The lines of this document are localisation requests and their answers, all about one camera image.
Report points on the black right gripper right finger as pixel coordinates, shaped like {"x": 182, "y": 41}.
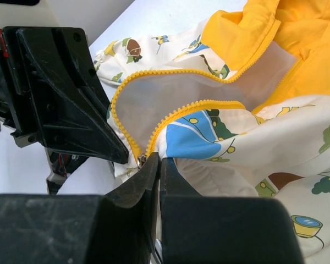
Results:
{"x": 203, "y": 229}

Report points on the cream printed kids jacket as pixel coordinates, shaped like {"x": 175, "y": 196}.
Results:
{"x": 241, "y": 103}

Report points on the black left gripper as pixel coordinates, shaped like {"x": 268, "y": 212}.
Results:
{"x": 50, "y": 93}

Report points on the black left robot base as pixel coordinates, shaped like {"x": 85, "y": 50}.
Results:
{"x": 71, "y": 175}

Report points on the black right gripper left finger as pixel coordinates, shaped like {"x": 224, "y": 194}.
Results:
{"x": 119, "y": 227}

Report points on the silver zipper slider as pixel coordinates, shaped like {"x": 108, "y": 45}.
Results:
{"x": 141, "y": 159}

